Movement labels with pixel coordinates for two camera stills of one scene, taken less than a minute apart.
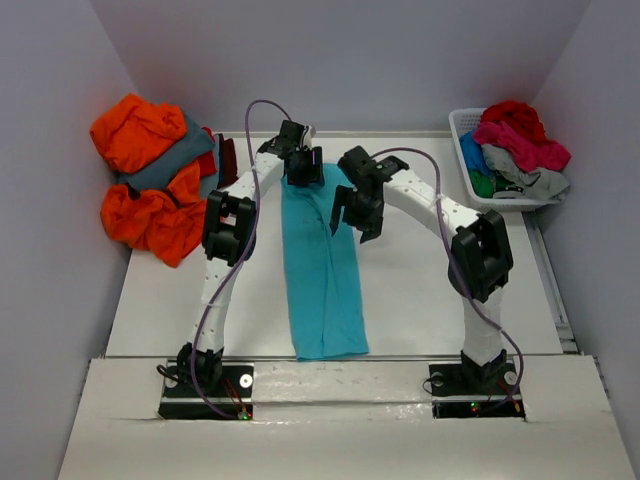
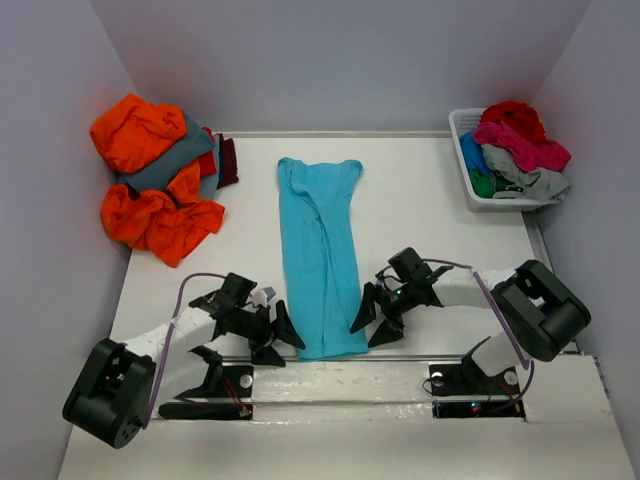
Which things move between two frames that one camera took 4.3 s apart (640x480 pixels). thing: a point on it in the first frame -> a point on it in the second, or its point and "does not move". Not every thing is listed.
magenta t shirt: x=532 y=155 does not move
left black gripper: x=304 y=178 -> x=281 y=330
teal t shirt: x=324 y=287 does not move
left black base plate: x=194 y=389 does not move
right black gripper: x=371 y=224 -> x=388 y=330
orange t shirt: x=130 y=131 does not move
